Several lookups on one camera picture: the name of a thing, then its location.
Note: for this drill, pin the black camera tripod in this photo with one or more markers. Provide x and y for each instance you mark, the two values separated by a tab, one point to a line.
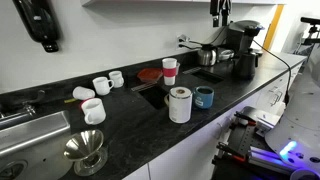
311	31

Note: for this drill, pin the black coffee machine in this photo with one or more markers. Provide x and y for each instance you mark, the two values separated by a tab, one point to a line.
240	35

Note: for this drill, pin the yellow strip item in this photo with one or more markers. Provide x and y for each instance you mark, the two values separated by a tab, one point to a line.
70	100

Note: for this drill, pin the white wall power outlet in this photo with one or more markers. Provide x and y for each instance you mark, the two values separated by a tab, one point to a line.
181	40

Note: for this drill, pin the steel faucet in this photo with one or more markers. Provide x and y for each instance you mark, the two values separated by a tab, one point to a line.
28	106

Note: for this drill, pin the stainless steel sink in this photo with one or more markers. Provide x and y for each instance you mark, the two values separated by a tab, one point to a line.
30	133

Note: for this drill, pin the black wall dispenser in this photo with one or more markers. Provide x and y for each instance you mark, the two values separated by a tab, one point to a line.
38	20

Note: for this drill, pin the small clear glass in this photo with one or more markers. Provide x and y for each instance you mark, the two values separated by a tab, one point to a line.
177	68

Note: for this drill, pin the steel cone coffee dripper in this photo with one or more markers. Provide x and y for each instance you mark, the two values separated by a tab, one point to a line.
83	145

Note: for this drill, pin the white cylindrical canister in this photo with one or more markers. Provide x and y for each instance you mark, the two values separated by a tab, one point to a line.
180	108

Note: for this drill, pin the white cup with pink sleeve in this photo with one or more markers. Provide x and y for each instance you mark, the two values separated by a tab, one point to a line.
169	71

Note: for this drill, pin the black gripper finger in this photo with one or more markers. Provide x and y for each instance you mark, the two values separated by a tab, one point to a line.
226	10
215	13

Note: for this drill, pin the aluminium profile bar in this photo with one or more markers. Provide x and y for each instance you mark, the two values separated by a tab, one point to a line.
270	158

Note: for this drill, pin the black kettle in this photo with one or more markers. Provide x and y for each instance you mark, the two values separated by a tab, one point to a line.
245	66

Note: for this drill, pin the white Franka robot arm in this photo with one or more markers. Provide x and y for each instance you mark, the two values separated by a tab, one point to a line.
300	123

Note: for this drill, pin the yellow door frame strip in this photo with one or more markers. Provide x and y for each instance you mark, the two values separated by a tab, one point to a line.
272	28

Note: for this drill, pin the small white mug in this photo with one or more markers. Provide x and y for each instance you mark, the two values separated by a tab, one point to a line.
116	79

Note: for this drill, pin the black perforated cart top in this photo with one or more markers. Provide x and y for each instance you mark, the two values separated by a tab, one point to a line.
243	136

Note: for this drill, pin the blue mug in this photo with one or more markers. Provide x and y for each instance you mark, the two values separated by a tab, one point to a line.
203	99

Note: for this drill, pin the large white mug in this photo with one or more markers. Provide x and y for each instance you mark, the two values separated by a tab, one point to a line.
95	113

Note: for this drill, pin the steel carafe with black lid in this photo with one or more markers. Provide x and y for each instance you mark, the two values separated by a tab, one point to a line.
206	56

